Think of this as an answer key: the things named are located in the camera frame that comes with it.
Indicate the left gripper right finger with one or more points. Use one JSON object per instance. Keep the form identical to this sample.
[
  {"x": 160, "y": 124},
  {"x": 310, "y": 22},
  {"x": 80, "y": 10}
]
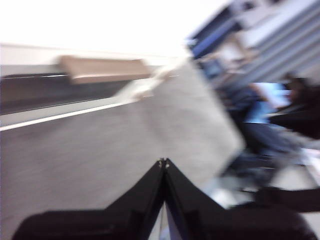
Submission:
[{"x": 212, "y": 225}]

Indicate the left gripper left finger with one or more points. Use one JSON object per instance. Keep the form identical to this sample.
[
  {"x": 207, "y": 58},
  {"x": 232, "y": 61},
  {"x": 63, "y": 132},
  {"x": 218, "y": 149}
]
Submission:
[{"x": 87, "y": 225}]

